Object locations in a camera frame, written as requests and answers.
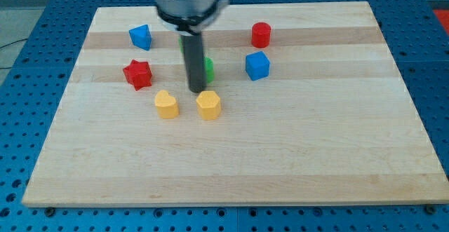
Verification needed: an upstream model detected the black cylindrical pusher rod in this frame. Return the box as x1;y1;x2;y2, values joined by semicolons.
182;33;207;93

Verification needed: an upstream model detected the green circle block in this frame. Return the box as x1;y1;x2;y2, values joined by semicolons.
204;57;215;83

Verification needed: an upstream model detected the green block behind rod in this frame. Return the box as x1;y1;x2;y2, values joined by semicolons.
178;36;184;53

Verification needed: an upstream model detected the blue triangle block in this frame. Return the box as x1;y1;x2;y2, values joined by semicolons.
128;25;152;50

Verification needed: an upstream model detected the red star block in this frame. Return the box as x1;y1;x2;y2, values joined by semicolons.
123;60;152;90

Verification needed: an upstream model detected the yellow hexagon block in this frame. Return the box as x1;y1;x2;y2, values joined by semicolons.
196;90;222;121

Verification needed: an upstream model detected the yellow heart block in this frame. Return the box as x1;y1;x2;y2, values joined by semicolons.
154;90;180;119

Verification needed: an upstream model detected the blue cube block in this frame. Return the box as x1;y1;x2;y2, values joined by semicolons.
245;51;270;81

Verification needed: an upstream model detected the red cylinder block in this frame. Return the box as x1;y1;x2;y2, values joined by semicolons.
251;22;272;48

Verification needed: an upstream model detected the light wooden board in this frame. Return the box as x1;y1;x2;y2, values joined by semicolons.
22;1;448;207

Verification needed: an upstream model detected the black cable on floor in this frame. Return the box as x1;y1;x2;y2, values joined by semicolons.
0;37;28;70

